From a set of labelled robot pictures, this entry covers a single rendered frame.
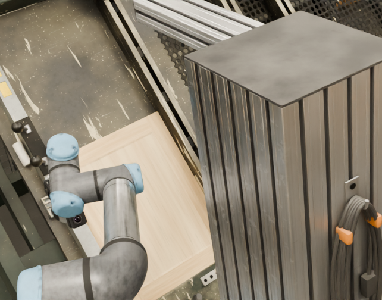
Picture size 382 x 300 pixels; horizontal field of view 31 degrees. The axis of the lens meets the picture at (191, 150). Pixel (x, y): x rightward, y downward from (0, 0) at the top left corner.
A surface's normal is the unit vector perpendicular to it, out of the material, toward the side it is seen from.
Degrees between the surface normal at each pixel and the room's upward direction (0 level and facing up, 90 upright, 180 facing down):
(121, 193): 15
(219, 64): 0
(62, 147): 28
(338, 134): 90
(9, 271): 50
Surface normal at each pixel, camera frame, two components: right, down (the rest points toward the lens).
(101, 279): 0.12, -0.40
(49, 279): -0.08, -0.68
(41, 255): 0.38, -0.28
